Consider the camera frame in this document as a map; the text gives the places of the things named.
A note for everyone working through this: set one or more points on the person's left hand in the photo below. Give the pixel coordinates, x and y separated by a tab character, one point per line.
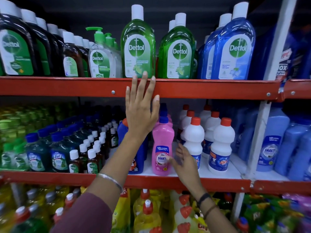
139	116

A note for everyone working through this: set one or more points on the person's right hand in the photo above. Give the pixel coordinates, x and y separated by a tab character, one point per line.
188	171

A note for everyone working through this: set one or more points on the person's left little finger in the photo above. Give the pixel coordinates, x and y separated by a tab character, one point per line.
128	99

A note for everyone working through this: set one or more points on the person's left thumb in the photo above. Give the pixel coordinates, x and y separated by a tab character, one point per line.
156	106

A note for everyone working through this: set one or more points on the person's right thumb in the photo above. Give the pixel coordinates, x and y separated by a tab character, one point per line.
172	161

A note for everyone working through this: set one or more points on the person's left middle finger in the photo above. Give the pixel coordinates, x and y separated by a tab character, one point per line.
143	87

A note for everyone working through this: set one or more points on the person's left forearm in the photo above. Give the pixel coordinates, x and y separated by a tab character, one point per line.
116	164

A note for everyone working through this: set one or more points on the person's right forearm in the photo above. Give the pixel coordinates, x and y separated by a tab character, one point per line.
218	218

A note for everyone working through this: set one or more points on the pink cleaner bottle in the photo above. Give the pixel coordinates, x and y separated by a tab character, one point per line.
167	116
162	138

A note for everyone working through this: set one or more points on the blue bottle with orange cap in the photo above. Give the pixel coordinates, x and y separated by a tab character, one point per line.
139	162

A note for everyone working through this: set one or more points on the clear green-pump handwash bottle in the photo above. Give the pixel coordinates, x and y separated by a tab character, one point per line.
100	61
118	58

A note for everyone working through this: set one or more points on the white bottle with scalloped cap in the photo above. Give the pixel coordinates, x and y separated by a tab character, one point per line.
184	228
186	213
184	199

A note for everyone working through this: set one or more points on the green disinfectant bottle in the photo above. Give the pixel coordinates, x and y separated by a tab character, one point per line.
171	24
138	46
176	50

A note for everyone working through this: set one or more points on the yellow bottle with red cap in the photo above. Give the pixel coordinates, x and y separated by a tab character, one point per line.
147	219
142	198

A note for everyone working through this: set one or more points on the black wrist band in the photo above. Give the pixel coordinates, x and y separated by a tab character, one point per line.
203	198

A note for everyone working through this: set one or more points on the row of white red-capped bottles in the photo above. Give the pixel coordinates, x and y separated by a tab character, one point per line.
220	148

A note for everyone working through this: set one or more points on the long red shelf beam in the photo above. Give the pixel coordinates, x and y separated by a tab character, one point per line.
73	86
60	178

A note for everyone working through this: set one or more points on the silver bangle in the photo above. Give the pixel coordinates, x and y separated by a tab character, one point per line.
111	180

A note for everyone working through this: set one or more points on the brown thread wrist band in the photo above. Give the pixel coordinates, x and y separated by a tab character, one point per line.
210	211

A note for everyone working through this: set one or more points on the blue disinfectant bottle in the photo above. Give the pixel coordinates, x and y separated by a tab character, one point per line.
200	55
234	48
209	58

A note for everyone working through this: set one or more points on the group of small brown bottles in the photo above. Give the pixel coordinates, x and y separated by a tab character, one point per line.
93	157

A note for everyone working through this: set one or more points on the yellow refill pouch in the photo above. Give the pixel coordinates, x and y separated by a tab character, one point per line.
121	213

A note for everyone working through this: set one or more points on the group of teal blue-capped bottles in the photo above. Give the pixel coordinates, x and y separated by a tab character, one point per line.
58	155

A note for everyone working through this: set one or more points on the group of light blue bottles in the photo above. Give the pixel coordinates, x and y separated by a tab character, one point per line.
273	143

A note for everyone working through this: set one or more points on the maroon sleeve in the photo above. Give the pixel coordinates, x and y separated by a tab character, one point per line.
82	215

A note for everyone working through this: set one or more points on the short red shelf beam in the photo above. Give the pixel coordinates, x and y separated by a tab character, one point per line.
279	187
297	89

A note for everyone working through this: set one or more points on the pile of green packets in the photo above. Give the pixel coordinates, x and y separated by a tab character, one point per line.
274	213

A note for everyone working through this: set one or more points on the row of brown antiseptic bottles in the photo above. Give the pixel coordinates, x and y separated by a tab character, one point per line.
17	50

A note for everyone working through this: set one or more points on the group of green bottles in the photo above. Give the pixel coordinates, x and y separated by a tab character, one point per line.
12	143

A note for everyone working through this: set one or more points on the group of dark blue bottles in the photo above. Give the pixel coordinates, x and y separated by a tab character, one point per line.
296	55

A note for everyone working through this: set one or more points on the group of yellow dish liquid bottles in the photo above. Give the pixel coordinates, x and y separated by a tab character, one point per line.
26	211

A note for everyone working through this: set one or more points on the white shelf upright post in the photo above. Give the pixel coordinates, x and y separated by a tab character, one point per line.
277	60

